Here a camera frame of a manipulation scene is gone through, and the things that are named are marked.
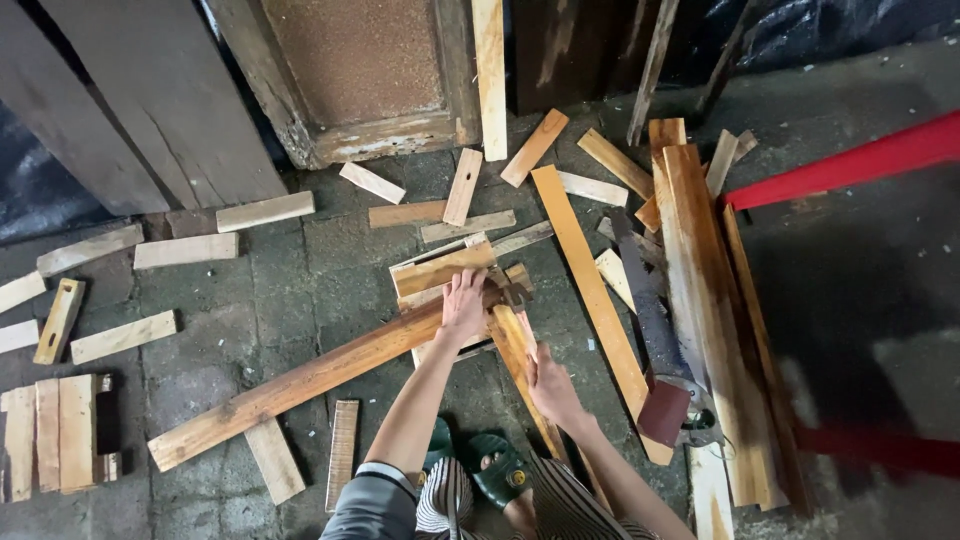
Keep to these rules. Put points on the person's left hand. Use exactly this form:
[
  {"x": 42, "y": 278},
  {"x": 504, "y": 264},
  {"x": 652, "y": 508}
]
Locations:
[{"x": 461, "y": 315}]

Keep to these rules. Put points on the person's right hand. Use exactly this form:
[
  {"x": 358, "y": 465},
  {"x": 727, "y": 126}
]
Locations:
[{"x": 559, "y": 394}]

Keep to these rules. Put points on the person's right fingers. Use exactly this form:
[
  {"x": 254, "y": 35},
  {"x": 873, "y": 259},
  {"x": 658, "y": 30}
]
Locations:
[{"x": 536, "y": 371}]

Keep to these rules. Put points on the person's left fingers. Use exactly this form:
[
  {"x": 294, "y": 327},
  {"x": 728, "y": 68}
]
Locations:
[{"x": 463, "y": 283}]

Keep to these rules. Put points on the long brown wooden plank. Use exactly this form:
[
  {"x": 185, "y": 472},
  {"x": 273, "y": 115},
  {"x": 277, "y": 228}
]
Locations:
[{"x": 300, "y": 386}]

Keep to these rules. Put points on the narrow orange-brown wooden plank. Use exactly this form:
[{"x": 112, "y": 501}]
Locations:
[{"x": 521, "y": 360}]

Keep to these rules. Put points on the stack of short wooden boards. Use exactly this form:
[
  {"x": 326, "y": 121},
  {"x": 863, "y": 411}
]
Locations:
[{"x": 439, "y": 271}]

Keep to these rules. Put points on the pale grey wood strip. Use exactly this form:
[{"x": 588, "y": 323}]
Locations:
[{"x": 469, "y": 226}]

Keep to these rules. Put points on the grey weathered wood strip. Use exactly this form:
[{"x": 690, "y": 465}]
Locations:
[{"x": 523, "y": 238}]

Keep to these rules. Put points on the short brown wood piece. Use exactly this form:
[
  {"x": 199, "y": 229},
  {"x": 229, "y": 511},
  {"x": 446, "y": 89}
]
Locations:
[{"x": 405, "y": 214}]

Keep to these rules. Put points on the long orange wooden plank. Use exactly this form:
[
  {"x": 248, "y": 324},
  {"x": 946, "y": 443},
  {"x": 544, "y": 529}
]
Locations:
[{"x": 592, "y": 300}]

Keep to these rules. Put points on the light wood piece with hole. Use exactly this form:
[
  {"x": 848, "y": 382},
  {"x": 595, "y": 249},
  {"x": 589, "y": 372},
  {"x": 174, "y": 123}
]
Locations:
[{"x": 463, "y": 187}]

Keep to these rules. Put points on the green sandal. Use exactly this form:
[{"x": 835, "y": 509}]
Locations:
[
  {"x": 501, "y": 472},
  {"x": 439, "y": 446}
]

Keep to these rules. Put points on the small pale wood offcut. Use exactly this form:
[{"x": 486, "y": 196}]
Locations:
[{"x": 615, "y": 277}]

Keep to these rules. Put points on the striped trousers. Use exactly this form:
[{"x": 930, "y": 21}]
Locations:
[{"x": 570, "y": 502}]

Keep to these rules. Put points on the small white wood piece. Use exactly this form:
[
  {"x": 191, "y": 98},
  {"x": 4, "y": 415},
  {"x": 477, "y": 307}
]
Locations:
[
  {"x": 372, "y": 183},
  {"x": 592, "y": 189}
]

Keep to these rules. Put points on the short orange wood piece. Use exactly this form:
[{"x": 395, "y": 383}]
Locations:
[{"x": 534, "y": 148}]

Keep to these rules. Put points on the pile of long wooden planks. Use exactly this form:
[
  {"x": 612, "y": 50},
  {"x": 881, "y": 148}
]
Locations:
[{"x": 705, "y": 315}]

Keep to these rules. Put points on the tan wood slat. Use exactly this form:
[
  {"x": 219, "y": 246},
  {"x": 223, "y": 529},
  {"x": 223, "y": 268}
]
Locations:
[{"x": 615, "y": 163}]

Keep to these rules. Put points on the striped grain wood strip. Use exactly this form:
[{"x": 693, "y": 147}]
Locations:
[{"x": 343, "y": 454}]

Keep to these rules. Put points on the white painted wooden plank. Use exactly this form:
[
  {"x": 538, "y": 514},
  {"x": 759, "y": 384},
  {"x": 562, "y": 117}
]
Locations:
[{"x": 709, "y": 491}]

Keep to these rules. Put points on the tall light wooden plank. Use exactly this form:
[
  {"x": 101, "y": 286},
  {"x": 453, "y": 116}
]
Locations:
[{"x": 491, "y": 75}]

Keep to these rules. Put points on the short light wood piece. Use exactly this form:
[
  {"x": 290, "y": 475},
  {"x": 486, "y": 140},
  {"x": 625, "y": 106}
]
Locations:
[
  {"x": 21, "y": 292},
  {"x": 90, "y": 250},
  {"x": 265, "y": 211},
  {"x": 124, "y": 337},
  {"x": 18, "y": 337},
  {"x": 186, "y": 250}
]

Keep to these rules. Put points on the grey sleeve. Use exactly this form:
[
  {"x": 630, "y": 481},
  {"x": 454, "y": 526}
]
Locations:
[{"x": 371, "y": 506}]

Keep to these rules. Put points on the short pale wood board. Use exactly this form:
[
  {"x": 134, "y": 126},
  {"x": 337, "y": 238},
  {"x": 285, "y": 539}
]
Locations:
[{"x": 276, "y": 463}]

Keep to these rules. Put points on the dark brown wooden panel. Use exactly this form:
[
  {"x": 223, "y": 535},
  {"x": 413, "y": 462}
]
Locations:
[{"x": 570, "y": 45}]

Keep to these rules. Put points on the pale wood slat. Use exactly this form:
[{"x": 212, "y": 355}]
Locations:
[{"x": 721, "y": 161}]

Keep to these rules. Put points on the thin weathered wooden stick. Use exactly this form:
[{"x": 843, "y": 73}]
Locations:
[{"x": 651, "y": 67}]

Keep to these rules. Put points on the red metal bar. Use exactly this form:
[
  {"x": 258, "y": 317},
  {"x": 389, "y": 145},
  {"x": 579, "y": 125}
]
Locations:
[
  {"x": 847, "y": 163},
  {"x": 877, "y": 448}
]

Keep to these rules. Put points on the dark grey wooden boards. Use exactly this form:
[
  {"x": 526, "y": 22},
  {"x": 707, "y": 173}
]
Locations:
[{"x": 142, "y": 97}]

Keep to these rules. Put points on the notched short wood piece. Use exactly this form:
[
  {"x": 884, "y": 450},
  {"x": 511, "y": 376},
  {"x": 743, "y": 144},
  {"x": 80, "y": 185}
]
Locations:
[{"x": 58, "y": 322}]

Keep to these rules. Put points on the black plastic sheet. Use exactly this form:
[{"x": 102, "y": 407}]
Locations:
[
  {"x": 37, "y": 187},
  {"x": 847, "y": 30}
]

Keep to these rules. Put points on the panel of joined wooden slats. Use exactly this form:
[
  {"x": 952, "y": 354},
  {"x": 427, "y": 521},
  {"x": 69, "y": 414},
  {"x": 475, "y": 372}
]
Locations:
[{"x": 52, "y": 435}]

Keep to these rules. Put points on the wooden frame with cork panel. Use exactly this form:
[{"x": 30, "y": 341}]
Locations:
[{"x": 360, "y": 67}]

